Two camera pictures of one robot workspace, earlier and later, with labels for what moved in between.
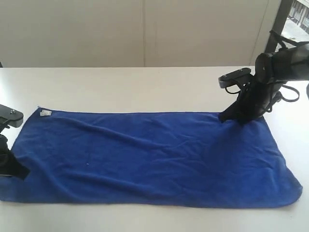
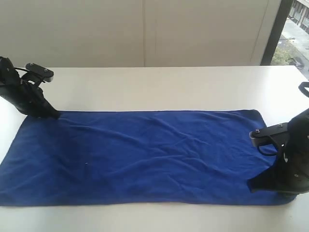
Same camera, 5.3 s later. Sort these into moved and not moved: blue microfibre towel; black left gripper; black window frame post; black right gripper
Moved: black right gripper; black left gripper
Not moved: blue microfibre towel; black window frame post
